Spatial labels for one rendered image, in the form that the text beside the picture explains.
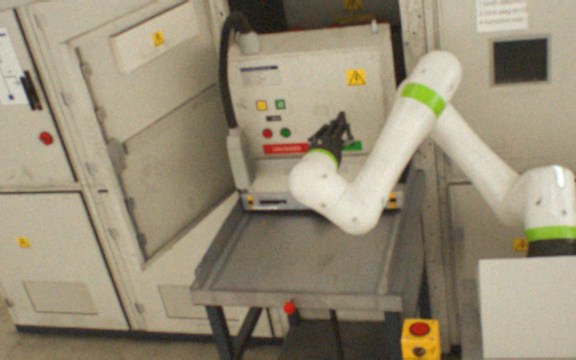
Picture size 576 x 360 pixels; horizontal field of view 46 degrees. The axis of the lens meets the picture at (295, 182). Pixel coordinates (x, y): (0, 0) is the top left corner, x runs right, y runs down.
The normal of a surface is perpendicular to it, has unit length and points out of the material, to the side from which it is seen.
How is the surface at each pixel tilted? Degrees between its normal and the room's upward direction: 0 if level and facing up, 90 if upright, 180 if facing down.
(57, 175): 90
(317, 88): 90
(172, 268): 90
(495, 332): 90
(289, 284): 0
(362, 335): 0
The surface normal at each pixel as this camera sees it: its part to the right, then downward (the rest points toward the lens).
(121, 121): 0.84, 0.12
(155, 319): -0.25, 0.50
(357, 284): -0.17, -0.87
